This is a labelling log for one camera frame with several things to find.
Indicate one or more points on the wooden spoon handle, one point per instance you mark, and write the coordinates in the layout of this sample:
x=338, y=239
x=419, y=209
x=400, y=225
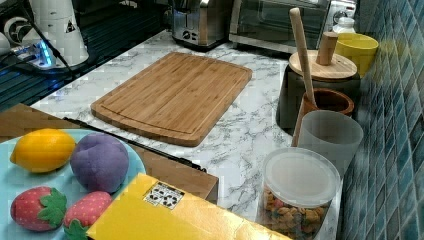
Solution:
x=298, y=31

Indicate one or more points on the bamboo cutting board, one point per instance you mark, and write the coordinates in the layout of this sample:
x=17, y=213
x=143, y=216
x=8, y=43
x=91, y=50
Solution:
x=177, y=100

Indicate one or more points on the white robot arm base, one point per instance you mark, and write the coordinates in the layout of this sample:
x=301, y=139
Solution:
x=46, y=32

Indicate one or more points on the frosted plastic cup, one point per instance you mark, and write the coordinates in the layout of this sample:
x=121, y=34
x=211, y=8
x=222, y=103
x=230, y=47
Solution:
x=331, y=134

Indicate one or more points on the clear cereal-filled jar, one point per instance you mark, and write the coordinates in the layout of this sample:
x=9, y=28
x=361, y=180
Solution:
x=298, y=188

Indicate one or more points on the purple plush plum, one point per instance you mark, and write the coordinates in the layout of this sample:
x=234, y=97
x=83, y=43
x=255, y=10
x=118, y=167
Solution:
x=100, y=162

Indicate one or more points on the black canister with wooden lid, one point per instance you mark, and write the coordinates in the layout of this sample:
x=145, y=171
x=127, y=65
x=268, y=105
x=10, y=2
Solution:
x=341, y=74

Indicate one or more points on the stainless steel toaster oven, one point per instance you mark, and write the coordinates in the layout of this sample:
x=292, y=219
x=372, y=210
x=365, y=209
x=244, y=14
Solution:
x=266, y=23

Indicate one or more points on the red plush strawberry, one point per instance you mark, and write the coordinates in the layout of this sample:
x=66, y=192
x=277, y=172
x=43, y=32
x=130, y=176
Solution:
x=84, y=213
x=39, y=209

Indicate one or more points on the yellow toy lemon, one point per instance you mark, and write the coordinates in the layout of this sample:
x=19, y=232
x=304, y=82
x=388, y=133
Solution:
x=42, y=151

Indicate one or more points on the yellow cereal box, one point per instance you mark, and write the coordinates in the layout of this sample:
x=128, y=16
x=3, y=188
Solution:
x=148, y=209

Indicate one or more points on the brown wooden utensil holder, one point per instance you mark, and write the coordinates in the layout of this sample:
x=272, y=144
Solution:
x=325, y=99

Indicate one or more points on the small glass jar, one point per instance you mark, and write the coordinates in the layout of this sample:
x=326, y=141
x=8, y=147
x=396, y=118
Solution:
x=344, y=25

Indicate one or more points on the stainless steel two-slot toaster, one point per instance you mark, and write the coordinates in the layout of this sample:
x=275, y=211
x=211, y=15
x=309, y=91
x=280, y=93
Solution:
x=201, y=24

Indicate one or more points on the yellow mug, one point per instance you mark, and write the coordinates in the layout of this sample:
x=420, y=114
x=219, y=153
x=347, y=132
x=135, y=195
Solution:
x=358, y=48

